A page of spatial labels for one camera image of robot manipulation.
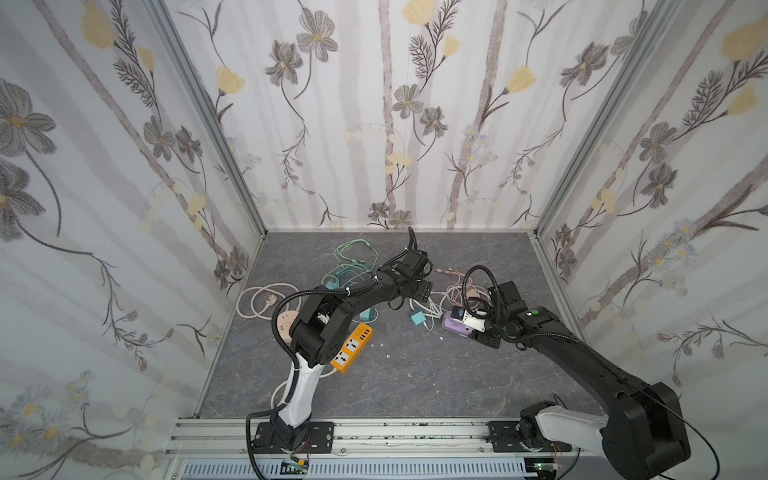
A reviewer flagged pink charging cable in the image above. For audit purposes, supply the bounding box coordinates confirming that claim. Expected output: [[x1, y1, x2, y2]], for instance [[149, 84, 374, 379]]
[[437, 268, 490, 307]]

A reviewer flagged purple power strip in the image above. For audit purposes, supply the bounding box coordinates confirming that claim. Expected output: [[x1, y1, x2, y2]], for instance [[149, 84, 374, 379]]
[[441, 311, 473, 338]]

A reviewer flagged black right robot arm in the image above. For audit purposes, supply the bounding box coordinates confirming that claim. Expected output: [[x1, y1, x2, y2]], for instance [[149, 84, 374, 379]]
[[462, 280, 691, 479]]

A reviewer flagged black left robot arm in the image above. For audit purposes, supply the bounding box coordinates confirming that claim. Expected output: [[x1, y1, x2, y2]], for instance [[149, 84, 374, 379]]
[[270, 246, 431, 429]]

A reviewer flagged teal USB charger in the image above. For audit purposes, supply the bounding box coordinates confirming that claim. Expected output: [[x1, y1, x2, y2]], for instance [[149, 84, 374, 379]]
[[410, 310, 427, 326]]

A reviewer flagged orange power strip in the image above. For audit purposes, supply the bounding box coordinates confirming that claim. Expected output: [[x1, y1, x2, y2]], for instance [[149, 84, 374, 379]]
[[331, 324, 373, 374]]

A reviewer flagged round beige power strip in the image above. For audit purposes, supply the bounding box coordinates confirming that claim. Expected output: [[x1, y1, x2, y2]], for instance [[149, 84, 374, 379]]
[[277, 310, 298, 345]]

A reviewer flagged teal charging cable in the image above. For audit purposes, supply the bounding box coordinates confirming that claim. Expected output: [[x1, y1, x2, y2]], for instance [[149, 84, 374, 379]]
[[320, 263, 376, 292]]

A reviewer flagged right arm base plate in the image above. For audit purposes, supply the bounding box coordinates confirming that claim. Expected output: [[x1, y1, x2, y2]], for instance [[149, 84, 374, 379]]
[[485, 420, 574, 453]]

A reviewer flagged beige power cord with plug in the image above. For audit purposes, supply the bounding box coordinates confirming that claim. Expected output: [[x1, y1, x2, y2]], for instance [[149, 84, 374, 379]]
[[235, 283, 301, 321]]

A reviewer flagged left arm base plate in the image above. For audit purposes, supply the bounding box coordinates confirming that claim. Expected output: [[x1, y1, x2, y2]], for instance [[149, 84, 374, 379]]
[[251, 421, 335, 454]]

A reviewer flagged white cord of orange strip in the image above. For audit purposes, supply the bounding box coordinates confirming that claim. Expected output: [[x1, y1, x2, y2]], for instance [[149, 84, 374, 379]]
[[269, 362, 340, 409]]

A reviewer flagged aluminium rail frame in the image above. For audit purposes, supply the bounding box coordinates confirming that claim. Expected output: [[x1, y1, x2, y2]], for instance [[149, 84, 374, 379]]
[[157, 417, 617, 479]]

